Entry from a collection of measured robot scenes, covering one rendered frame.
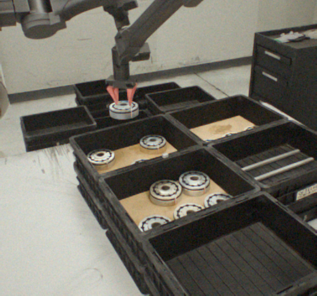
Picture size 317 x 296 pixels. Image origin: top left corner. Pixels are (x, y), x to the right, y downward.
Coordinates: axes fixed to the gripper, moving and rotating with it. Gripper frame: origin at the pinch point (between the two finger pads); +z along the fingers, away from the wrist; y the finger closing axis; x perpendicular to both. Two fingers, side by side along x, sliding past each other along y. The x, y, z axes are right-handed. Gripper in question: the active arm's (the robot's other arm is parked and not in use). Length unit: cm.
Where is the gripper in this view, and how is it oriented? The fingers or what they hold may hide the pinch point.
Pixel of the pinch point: (123, 103)
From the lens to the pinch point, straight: 142.9
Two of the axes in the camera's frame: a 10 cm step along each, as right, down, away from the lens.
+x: -2.2, 4.4, -8.7
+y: -9.8, -0.8, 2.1
